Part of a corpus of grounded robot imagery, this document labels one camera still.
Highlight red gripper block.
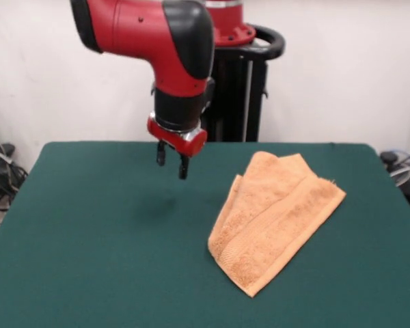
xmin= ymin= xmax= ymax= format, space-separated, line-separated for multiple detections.
xmin=147 ymin=111 xmax=208 ymax=180

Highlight tan terry towel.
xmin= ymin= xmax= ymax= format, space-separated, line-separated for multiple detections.
xmin=207 ymin=151 xmax=347 ymax=299

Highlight dark green table cloth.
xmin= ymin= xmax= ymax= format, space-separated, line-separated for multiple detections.
xmin=0 ymin=141 xmax=410 ymax=328

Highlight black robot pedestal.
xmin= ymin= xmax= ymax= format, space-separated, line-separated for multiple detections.
xmin=204 ymin=23 xmax=286 ymax=143

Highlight tangled black floor cables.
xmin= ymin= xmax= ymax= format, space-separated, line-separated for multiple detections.
xmin=0 ymin=109 xmax=29 ymax=240

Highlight blue cable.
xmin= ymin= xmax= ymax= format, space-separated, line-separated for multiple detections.
xmin=387 ymin=147 xmax=410 ymax=163

